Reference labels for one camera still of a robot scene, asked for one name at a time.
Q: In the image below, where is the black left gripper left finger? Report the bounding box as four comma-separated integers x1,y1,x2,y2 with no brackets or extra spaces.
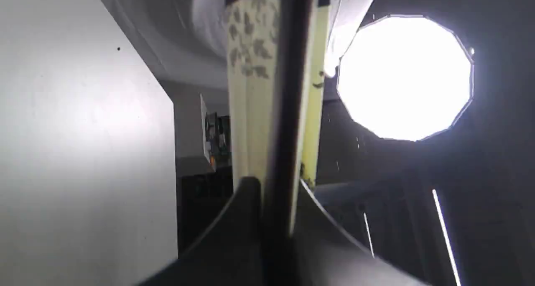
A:
141,177,264,286

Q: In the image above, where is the round studio softbox light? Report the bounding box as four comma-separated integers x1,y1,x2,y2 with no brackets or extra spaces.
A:
337,14,475,142

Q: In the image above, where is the painted folding paper fan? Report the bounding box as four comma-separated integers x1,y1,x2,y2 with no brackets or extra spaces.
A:
224,0,317,286

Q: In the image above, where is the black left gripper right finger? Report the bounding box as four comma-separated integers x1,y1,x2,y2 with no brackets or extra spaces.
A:
293,181,425,286

